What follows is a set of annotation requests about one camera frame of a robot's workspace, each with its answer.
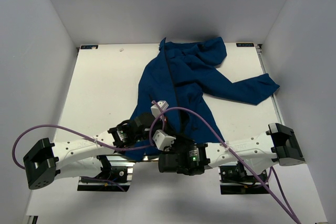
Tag blue jacket with black lining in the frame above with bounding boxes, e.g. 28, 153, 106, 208
123, 36, 280, 162

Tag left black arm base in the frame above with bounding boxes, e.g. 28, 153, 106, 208
77, 155, 135, 192

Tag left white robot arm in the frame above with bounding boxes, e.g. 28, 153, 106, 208
23, 101, 169, 190

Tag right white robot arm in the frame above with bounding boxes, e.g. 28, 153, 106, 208
158, 123, 305, 182

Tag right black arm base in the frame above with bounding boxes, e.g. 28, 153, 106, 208
219, 162, 269, 195

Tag white front panel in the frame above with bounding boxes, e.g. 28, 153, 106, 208
25, 161, 329, 224

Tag left blue table label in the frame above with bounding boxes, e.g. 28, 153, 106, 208
80, 45, 98, 50

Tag blue table label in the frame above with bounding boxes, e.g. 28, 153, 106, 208
80, 45, 98, 50
236, 42, 255, 47

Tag right blue table label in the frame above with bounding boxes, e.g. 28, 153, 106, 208
236, 42, 255, 47

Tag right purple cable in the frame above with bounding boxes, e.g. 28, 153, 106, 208
149, 106, 302, 224

